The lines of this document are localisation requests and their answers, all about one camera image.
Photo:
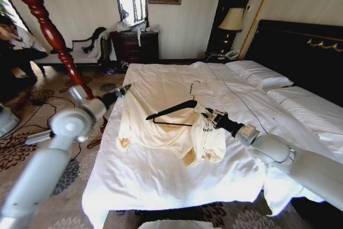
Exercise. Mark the dark wooden bench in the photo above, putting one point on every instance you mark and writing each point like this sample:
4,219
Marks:
77,56

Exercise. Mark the white crumpled cloth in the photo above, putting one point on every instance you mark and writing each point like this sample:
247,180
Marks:
153,29

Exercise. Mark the white floor device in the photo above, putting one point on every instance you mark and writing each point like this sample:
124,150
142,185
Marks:
6,121

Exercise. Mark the white robot front shell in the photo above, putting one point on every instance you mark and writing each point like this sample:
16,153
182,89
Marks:
168,225

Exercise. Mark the white garment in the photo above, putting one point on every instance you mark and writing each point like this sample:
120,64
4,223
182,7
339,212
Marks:
100,46

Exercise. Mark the large white duvet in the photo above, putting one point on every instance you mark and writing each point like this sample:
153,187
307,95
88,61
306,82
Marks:
166,183

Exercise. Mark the red wooden coat stand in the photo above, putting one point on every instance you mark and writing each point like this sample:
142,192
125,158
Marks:
45,25

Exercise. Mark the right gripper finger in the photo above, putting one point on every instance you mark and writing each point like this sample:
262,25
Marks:
215,112
209,121

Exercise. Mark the black garment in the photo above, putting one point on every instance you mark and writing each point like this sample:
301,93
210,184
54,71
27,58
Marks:
95,38

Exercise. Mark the person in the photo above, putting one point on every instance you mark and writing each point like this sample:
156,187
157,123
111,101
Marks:
13,52

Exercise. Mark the white pillow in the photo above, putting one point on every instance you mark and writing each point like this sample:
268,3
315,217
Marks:
261,74

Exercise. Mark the purple floor items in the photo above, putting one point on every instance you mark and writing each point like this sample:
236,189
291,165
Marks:
115,69

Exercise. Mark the white telephone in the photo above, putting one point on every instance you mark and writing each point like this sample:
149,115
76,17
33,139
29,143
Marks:
231,54

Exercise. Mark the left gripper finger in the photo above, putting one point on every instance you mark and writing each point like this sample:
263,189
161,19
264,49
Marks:
125,87
122,94

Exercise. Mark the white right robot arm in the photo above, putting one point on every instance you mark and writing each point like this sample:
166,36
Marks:
308,167

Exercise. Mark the dark wooden dresser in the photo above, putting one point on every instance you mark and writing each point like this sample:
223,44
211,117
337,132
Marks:
134,46

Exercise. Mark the clear plastic bag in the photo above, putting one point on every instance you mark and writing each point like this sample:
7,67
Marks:
122,26

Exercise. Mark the white duvet with dark stripe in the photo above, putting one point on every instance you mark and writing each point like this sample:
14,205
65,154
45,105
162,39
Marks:
313,113

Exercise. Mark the green plant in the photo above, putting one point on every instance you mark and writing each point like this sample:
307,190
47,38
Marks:
4,6

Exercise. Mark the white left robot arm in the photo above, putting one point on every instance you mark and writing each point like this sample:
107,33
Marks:
40,170

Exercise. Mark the cream garment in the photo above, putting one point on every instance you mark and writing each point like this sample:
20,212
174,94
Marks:
160,135

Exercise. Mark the black clothes hanger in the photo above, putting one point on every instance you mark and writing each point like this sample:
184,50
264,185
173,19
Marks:
174,108

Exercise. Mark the red floor object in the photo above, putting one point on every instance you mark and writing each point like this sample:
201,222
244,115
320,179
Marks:
93,143

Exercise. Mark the table lamp with beige shade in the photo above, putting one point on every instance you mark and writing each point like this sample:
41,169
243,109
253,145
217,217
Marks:
231,20

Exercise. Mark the dark nightstand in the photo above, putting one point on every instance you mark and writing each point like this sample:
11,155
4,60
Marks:
214,57

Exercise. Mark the silver power box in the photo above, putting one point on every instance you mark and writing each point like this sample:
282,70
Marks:
37,137

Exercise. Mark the dark headboard with gold trim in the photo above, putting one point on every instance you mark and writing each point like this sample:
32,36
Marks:
294,52

